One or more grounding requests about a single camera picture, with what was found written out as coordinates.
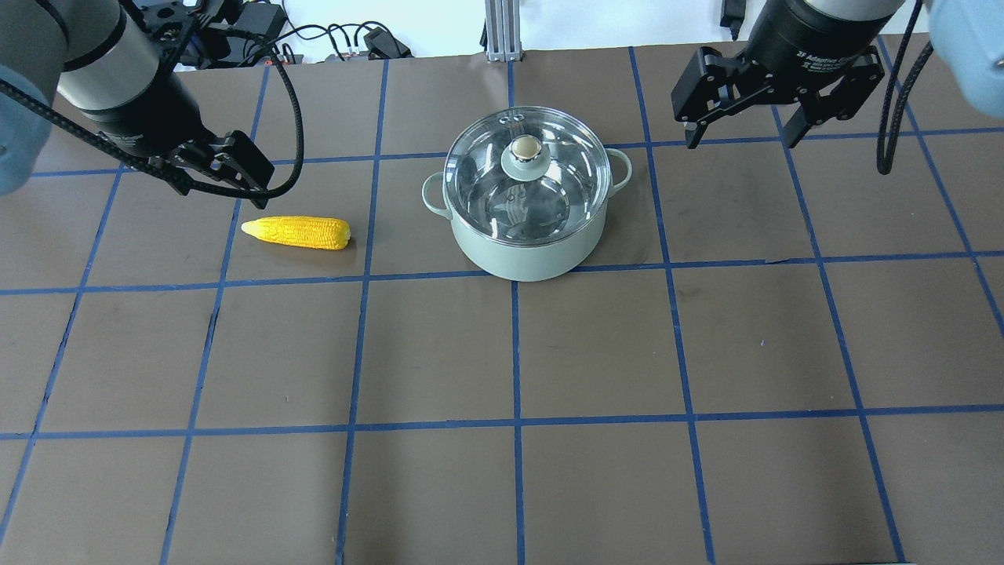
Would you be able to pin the aluminium frame post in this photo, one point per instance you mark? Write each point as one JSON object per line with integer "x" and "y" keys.
{"x": 501, "y": 31}

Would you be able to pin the pale green cooking pot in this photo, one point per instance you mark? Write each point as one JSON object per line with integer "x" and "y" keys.
{"x": 525, "y": 264}

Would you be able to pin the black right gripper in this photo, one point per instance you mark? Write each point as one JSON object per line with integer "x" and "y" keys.
{"x": 812, "y": 35}

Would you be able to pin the glass pot lid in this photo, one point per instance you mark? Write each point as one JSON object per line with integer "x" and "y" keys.
{"x": 527, "y": 176}

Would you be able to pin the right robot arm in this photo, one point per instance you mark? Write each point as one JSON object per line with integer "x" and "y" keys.
{"x": 968, "y": 37}

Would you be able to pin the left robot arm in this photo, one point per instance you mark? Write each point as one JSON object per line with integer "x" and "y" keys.
{"x": 89, "y": 69}

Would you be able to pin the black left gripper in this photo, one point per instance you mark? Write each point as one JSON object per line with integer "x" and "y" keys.
{"x": 149, "y": 118}

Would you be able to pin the yellow corn cob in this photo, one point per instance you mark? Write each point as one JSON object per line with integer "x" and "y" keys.
{"x": 318, "y": 233}

